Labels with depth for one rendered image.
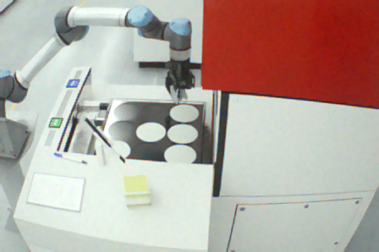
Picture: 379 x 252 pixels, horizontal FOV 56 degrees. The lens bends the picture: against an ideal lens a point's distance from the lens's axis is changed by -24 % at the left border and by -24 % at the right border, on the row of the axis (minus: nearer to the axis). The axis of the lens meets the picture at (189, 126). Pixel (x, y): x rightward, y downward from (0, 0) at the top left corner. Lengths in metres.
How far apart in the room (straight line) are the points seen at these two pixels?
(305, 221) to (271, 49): 0.76
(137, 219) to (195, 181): 0.23
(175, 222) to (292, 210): 0.52
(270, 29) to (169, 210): 0.57
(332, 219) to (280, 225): 0.24
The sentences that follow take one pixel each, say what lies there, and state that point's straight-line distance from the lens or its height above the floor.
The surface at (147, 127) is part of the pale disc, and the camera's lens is 1.62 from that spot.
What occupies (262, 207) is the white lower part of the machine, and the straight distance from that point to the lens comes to 1.54.
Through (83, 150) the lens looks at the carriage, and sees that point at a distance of 1.58.
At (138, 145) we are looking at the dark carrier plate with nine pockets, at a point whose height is 0.90.
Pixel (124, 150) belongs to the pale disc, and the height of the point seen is 0.90.
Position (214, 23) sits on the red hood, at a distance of 1.12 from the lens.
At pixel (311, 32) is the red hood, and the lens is 1.14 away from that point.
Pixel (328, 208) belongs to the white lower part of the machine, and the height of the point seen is 0.73.
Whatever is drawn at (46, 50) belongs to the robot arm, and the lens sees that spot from 1.78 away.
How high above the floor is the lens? 1.91
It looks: 39 degrees down
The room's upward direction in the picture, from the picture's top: 1 degrees clockwise
